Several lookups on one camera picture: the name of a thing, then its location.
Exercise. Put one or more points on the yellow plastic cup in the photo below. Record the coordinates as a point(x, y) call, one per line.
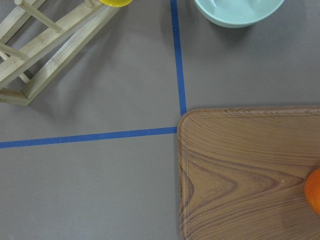
point(116, 3)

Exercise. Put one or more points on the orange fruit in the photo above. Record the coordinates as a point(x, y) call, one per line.
point(312, 190)

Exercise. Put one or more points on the wooden serving tray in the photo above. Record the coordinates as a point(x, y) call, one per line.
point(242, 173)

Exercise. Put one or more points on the light green bowl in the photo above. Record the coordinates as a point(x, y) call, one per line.
point(237, 13)

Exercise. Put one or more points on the wooden peg cup rack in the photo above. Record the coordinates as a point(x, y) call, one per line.
point(25, 72)

